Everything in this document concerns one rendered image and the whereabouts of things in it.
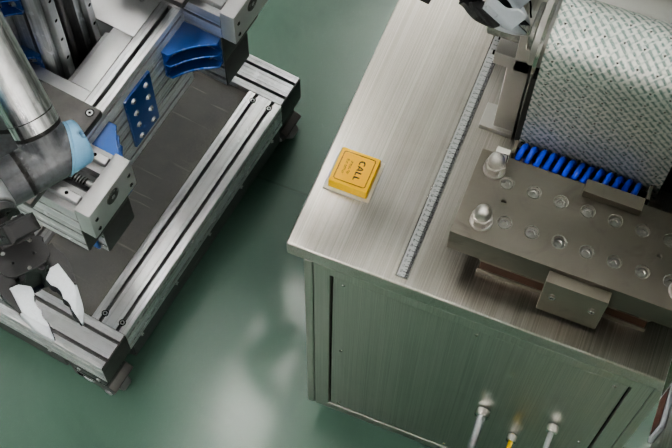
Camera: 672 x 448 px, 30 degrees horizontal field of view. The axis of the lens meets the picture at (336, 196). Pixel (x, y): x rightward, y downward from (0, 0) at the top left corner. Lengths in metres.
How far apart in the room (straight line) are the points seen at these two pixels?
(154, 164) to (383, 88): 0.88
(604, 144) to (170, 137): 1.30
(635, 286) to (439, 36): 0.62
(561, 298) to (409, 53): 0.56
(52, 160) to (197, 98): 1.17
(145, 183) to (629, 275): 1.34
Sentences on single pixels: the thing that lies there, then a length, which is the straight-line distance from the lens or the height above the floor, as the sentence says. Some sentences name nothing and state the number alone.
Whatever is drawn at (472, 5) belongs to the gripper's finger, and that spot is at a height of 1.30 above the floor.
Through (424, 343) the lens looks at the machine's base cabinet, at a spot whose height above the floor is 0.68.
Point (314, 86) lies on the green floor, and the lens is 3.29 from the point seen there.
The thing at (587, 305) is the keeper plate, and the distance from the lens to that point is 1.99.
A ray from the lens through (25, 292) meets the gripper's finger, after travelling 1.72.
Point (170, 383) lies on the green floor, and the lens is 2.97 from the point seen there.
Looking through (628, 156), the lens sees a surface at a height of 1.09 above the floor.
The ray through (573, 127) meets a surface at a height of 1.12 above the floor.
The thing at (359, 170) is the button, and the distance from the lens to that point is 2.12.
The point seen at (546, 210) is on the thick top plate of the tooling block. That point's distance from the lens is 2.00.
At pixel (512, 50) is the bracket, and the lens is 2.01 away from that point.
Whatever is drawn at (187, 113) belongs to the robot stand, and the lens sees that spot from 3.02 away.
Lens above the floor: 2.79
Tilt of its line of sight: 63 degrees down
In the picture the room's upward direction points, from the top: 1 degrees clockwise
